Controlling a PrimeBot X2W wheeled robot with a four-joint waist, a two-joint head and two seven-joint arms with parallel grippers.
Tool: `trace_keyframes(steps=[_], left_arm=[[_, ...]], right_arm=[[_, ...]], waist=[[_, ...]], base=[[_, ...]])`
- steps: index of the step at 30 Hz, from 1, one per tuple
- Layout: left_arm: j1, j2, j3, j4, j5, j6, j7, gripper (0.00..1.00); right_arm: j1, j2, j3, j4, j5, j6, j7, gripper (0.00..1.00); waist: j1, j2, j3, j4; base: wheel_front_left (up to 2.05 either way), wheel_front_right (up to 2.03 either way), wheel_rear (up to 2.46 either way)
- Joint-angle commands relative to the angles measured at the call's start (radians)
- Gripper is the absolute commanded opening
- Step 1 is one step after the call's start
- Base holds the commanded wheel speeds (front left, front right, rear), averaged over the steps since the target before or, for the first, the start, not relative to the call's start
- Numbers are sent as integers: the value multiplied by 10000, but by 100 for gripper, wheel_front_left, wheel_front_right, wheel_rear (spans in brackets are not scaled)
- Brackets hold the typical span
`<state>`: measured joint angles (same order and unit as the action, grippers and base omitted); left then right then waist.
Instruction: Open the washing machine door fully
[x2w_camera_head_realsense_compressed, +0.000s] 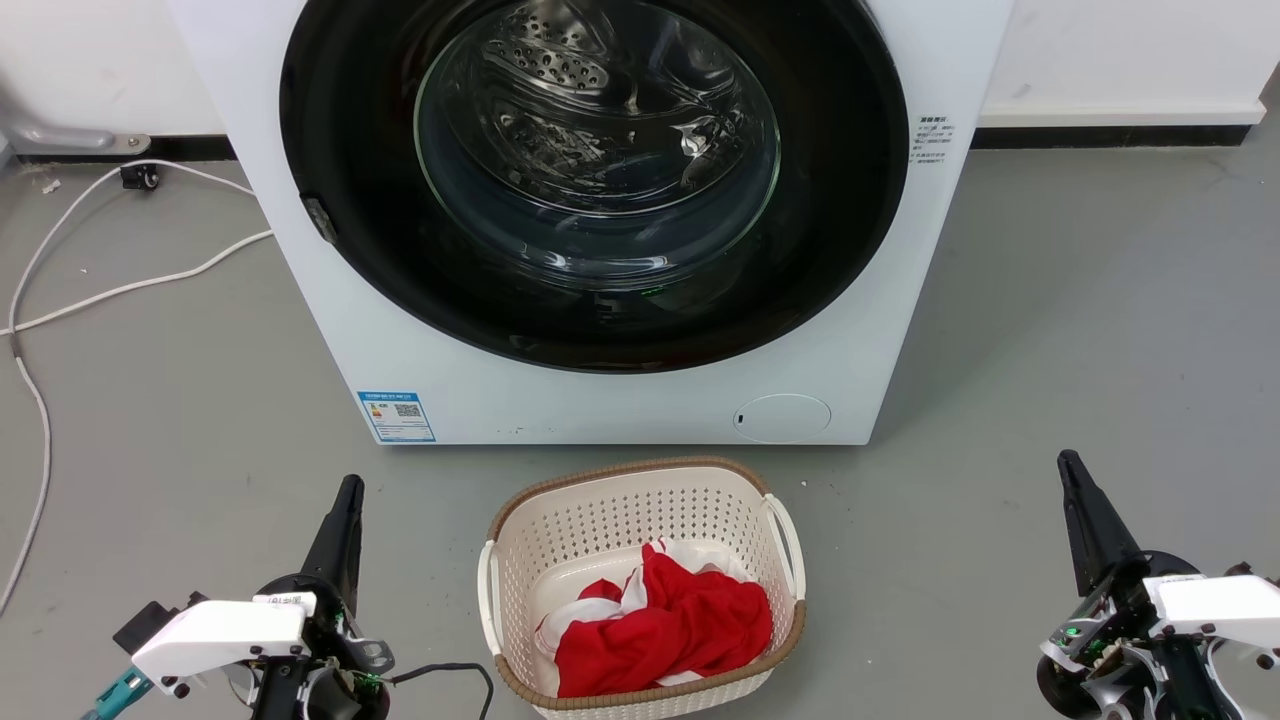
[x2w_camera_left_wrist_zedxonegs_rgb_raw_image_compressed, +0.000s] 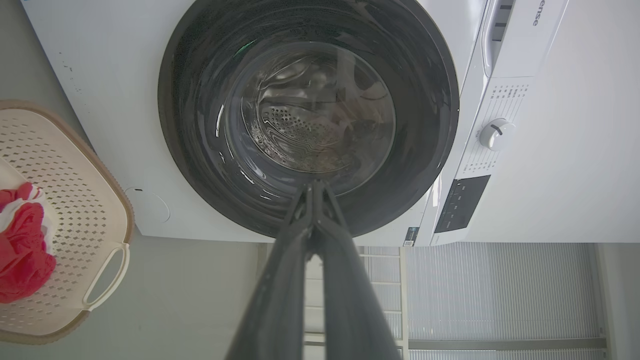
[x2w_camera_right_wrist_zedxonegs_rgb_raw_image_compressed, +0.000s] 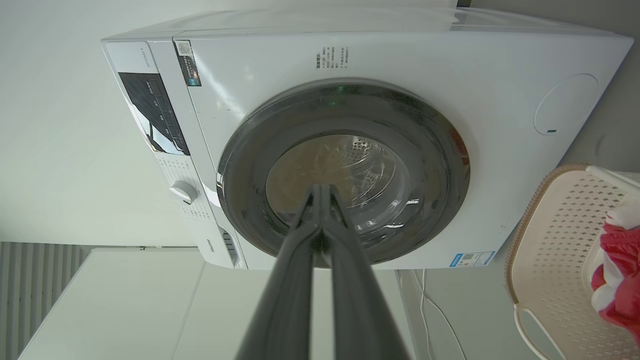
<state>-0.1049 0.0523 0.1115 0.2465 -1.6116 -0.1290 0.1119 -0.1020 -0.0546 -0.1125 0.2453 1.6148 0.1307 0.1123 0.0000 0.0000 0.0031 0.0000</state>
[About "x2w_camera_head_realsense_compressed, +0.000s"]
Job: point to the stainless steel washer drum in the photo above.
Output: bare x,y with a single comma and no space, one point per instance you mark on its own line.
600,130

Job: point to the round black glass washer door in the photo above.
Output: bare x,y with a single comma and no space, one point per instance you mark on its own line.
340,120

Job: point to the blue energy label sticker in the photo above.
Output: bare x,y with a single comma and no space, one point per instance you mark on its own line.
397,416

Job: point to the red and white garment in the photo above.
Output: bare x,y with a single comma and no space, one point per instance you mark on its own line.
670,630

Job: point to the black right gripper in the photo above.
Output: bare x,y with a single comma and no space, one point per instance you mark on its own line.
1120,640

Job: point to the round white filter cover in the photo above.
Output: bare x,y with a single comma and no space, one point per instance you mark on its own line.
785,418

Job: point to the small printed text label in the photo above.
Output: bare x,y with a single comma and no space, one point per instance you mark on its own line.
932,140

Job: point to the cream perforated laundry basket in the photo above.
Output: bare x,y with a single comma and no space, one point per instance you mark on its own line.
600,510

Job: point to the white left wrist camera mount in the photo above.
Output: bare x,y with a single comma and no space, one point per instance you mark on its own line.
220,635

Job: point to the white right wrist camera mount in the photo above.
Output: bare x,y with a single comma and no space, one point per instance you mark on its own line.
1225,605

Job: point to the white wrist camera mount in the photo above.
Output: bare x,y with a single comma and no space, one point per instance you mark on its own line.
1225,605
220,635

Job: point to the white front-load washing machine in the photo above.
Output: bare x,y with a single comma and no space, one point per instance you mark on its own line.
300,330

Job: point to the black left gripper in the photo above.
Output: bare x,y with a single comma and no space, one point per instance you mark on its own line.
335,680

